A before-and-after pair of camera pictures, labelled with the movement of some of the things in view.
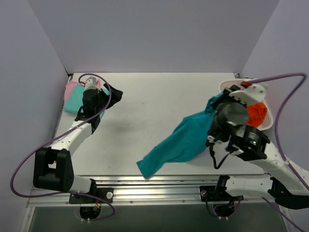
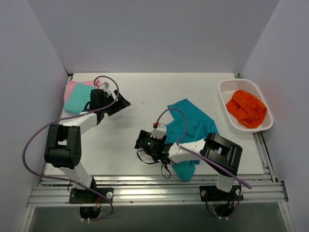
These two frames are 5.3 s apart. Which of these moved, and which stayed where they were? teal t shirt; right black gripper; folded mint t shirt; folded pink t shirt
Moved: teal t shirt; right black gripper
Stayed: folded mint t shirt; folded pink t shirt
